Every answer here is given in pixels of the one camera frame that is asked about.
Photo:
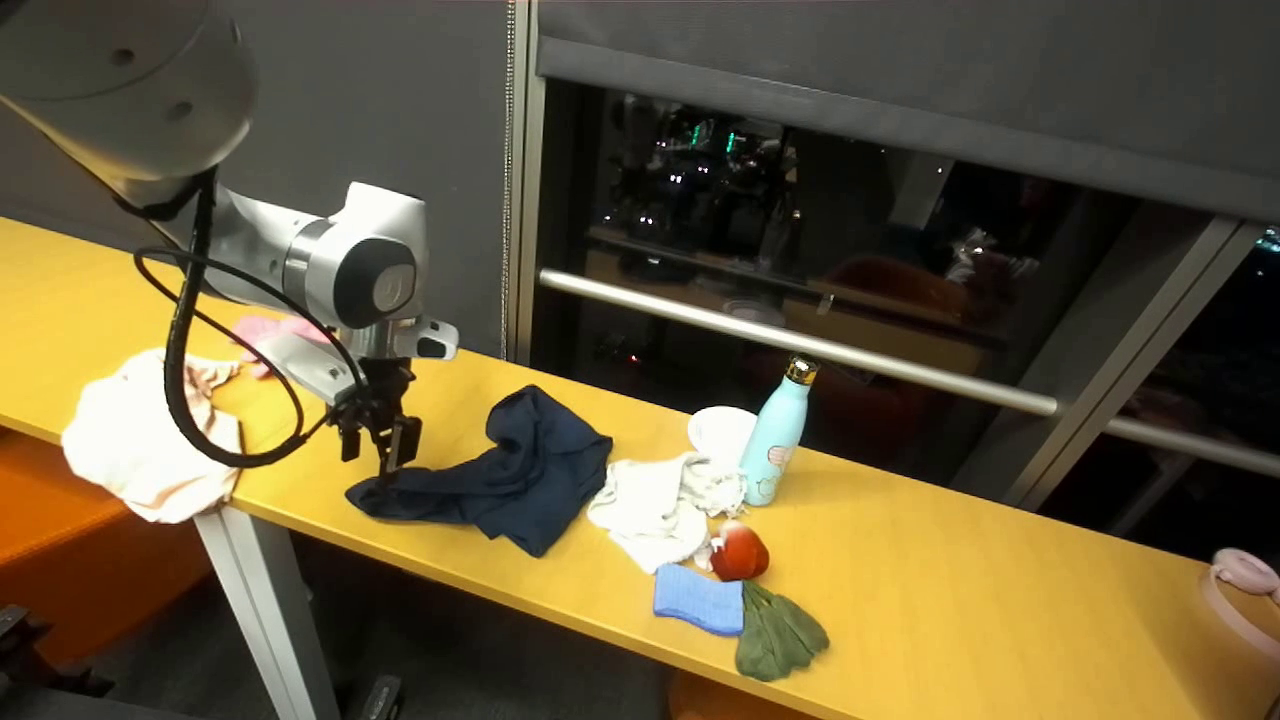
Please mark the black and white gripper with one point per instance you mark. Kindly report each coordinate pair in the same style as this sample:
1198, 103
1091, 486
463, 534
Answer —
372, 409

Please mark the navy blue cloth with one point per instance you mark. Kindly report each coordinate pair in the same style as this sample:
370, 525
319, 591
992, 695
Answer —
528, 486

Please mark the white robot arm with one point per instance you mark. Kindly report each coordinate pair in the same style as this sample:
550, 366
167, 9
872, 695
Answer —
148, 99

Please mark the pink cloth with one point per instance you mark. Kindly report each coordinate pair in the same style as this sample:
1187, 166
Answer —
282, 346

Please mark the large white cloth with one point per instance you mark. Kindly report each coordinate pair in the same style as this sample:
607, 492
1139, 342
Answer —
124, 442

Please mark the small white cloth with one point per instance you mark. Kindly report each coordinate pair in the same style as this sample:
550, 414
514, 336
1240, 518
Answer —
659, 510

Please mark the light blue cloth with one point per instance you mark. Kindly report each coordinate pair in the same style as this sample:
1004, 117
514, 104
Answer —
701, 600

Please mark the green leaf-shaped cloth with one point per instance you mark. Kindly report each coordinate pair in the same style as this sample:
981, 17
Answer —
777, 639

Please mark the grey table support bar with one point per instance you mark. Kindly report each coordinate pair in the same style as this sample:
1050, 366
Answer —
274, 610

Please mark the silver window railing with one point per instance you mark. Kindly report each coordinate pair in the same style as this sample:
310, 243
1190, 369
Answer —
900, 369

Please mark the orange chair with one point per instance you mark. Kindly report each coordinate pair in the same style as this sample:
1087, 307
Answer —
78, 556

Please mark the red round toy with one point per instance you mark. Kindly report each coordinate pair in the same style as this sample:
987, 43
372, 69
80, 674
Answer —
736, 553

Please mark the light blue water bottle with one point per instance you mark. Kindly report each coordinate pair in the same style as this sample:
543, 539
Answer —
777, 434

